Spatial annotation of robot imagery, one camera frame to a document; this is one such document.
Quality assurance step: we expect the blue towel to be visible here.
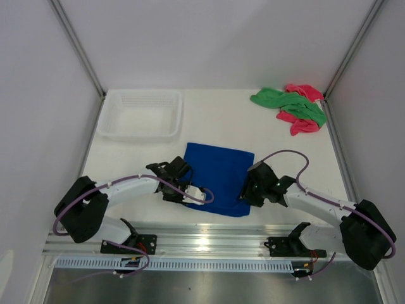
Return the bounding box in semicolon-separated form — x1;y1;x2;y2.
184;142;254;217

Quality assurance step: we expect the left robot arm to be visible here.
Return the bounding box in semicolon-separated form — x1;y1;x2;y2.
53;156;194;253

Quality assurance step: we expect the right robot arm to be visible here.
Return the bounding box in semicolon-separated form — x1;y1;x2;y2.
240;161;396;270

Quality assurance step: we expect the pink towel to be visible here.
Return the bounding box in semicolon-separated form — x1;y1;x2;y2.
276;84;324;136

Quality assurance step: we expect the green towel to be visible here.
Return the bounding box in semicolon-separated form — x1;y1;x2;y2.
250;87;327;127

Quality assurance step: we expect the white plastic basket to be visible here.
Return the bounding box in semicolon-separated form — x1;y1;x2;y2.
97;89;184;143

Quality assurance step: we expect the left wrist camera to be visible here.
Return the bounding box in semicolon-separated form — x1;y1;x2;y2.
183;186;206;205

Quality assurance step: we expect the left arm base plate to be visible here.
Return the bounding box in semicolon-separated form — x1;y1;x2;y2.
100;234;158;255

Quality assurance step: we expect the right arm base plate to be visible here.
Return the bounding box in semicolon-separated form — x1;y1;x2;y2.
263;237;327;258

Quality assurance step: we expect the aluminium front rail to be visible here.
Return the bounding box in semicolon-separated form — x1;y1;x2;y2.
42;223;358;257

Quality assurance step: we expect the aluminium frame rail right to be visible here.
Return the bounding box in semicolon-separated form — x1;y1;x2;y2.
321;99;361;202

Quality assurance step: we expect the slotted cable duct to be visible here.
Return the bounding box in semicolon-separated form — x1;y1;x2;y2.
54;256;294;273

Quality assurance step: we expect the aluminium frame post right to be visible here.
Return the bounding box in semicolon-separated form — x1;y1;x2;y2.
323;0;388;100

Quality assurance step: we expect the aluminium frame post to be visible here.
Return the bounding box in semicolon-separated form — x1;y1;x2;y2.
48;0;106;100
323;0;388;100

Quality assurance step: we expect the aluminium frame post left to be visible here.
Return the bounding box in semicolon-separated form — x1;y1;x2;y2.
48;0;106;100

